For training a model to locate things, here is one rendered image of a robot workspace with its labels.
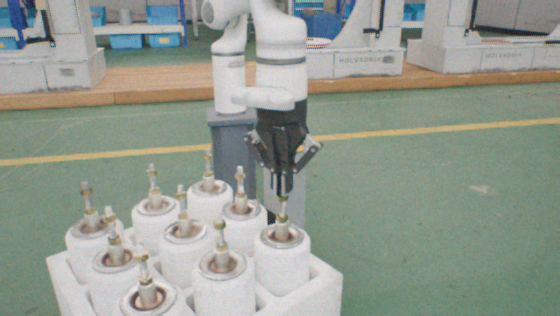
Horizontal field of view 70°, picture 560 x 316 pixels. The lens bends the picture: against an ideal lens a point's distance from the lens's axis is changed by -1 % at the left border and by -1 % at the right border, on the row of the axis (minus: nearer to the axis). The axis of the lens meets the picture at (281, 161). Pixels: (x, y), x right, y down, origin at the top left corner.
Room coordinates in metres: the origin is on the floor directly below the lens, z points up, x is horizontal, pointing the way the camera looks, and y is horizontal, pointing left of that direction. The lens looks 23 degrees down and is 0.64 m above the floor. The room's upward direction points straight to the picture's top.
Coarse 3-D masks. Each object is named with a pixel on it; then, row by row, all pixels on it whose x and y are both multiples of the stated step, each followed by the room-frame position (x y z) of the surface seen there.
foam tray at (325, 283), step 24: (216, 240) 0.69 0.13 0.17; (48, 264) 0.60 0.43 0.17; (312, 264) 0.60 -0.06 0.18; (72, 288) 0.53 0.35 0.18; (192, 288) 0.53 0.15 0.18; (312, 288) 0.53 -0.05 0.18; (336, 288) 0.56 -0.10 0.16; (72, 312) 0.48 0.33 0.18; (192, 312) 0.48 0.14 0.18; (264, 312) 0.48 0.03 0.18; (288, 312) 0.49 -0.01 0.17; (312, 312) 0.52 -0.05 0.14; (336, 312) 0.56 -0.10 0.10
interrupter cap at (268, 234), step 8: (264, 232) 0.59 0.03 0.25; (272, 232) 0.59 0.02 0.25; (296, 232) 0.59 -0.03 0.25; (264, 240) 0.56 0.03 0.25; (272, 240) 0.57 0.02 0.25; (280, 240) 0.57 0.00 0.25; (288, 240) 0.57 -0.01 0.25; (296, 240) 0.57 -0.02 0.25; (280, 248) 0.54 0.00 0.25; (288, 248) 0.55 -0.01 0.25
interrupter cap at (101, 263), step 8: (128, 248) 0.54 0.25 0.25; (96, 256) 0.52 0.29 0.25; (104, 256) 0.52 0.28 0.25; (128, 256) 0.53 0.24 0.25; (96, 264) 0.50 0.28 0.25; (104, 264) 0.50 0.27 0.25; (112, 264) 0.50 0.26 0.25; (120, 264) 0.50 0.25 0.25; (128, 264) 0.50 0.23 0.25; (136, 264) 0.50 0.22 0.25; (104, 272) 0.48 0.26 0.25; (112, 272) 0.48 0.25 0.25; (120, 272) 0.48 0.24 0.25
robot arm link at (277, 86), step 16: (272, 64) 0.55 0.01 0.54; (288, 64) 0.55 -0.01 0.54; (304, 64) 0.57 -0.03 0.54; (256, 80) 0.57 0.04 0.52; (272, 80) 0.55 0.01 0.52; (288, 80) 0.55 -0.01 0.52; (304, 80) 0.56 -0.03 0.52; (240, 96) 0.53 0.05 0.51; (256, 96) 0.52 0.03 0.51; (272, 96) 0.51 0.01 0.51; (288, 96) 0.50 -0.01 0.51; (304, 96) 0.56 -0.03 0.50
